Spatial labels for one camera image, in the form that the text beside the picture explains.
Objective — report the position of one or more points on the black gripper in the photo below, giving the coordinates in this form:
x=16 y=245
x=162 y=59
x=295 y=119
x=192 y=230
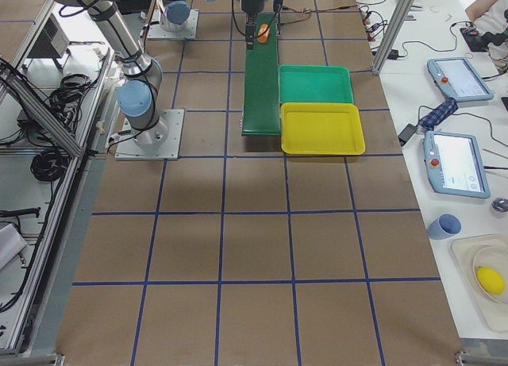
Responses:
x=250 y=5

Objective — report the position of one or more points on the orange cylinder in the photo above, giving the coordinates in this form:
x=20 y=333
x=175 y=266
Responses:
x=263 y=34

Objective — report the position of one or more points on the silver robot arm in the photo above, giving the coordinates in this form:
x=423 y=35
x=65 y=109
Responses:
x=177 y=12
x=137 y=97

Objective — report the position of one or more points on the green plastic tray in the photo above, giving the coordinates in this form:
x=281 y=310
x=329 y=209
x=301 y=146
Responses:
x=313 y=83

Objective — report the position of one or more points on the green conveyor belt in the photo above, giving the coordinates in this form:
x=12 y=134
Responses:
x=261 y=116

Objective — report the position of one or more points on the yellow plastic tray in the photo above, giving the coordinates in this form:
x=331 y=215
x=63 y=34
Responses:
x=317 y=128

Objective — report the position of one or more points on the black power adapter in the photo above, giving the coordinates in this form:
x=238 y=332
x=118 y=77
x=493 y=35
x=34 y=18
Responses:
x=406 y=134

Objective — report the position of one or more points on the far teach pendant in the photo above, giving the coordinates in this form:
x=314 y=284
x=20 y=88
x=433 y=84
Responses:
x=456 y=78

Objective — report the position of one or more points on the teach pendant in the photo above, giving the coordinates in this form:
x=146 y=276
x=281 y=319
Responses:
x=456 y=78
x=454 y=165

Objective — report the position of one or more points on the grey control box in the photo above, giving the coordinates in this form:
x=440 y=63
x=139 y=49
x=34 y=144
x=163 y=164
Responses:
x=52 y=43

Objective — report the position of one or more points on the near teach pendant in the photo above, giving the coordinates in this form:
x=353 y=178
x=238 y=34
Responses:
x=454 y=165

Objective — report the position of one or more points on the blue cup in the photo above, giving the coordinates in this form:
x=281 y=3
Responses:
x=444 y=226

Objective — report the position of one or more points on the beige tray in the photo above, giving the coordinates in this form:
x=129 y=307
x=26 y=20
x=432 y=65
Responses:
x=494 y=314

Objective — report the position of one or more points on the white bowl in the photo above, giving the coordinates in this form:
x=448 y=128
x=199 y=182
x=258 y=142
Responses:
x=493 y=257

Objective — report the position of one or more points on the yellow lemon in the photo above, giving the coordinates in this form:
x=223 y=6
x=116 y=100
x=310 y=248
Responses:
x=490 y=280

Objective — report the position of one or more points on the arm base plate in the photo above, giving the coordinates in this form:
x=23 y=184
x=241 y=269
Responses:
x=159 y=143
x=162 y=29

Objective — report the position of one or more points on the aluminium frame post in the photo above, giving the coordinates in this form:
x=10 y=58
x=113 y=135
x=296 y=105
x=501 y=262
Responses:
x=395 y=24

